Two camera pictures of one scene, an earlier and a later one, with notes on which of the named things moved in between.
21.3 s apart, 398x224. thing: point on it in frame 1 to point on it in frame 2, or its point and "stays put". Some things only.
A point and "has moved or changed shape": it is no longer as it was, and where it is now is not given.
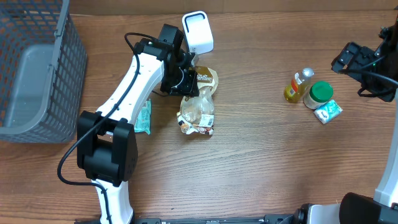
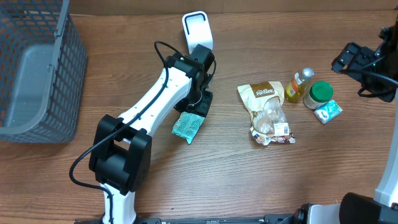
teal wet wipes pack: (143, 121) has moved or changed shape
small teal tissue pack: (328, 112) stays put
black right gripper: (354, 59) stays put
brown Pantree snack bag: (196, 114) to (264, 102)
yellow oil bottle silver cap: (301, 80) stays put
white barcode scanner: (198, 32) stays put
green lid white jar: (317, 94) stays put
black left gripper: (186, 87) to (200, 107)
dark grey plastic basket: (43, 71) stays put
